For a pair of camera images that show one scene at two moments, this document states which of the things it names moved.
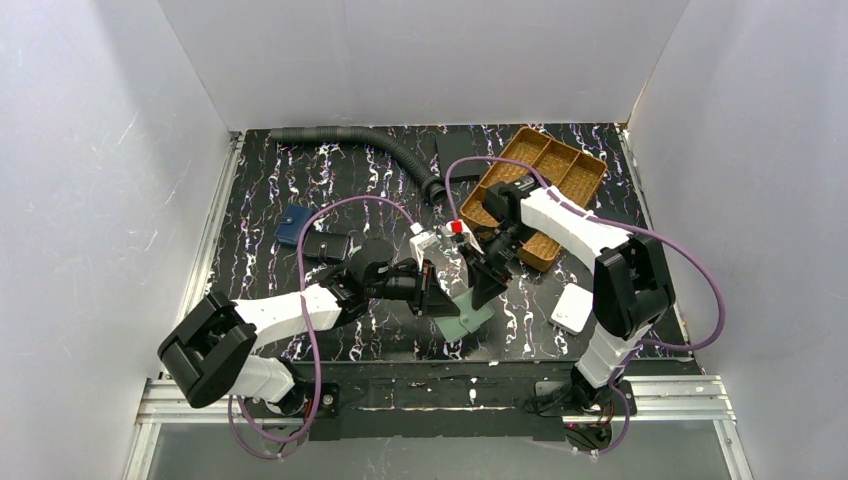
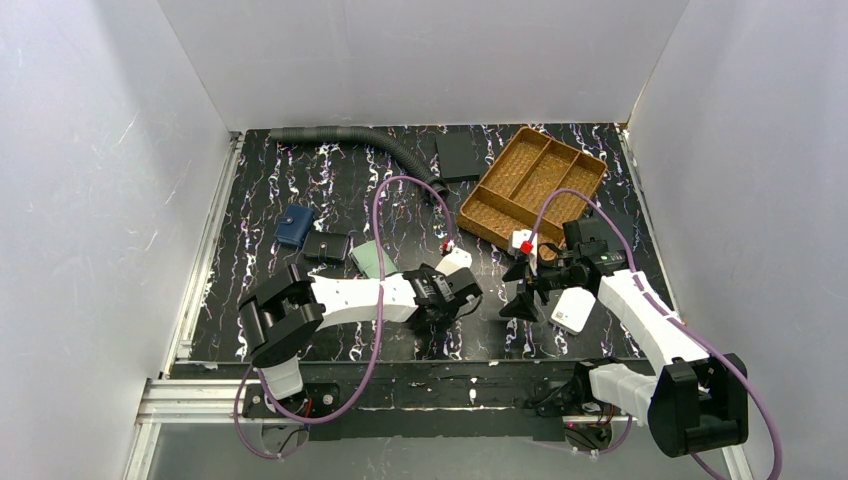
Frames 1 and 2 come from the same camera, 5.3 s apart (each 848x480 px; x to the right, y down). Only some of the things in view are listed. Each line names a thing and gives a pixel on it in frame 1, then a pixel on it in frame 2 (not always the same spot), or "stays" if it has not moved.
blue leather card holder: [292, 223] stays
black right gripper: [481, 263] to [531, 286]
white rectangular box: [573, 309] stays
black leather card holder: [326, 246] stays
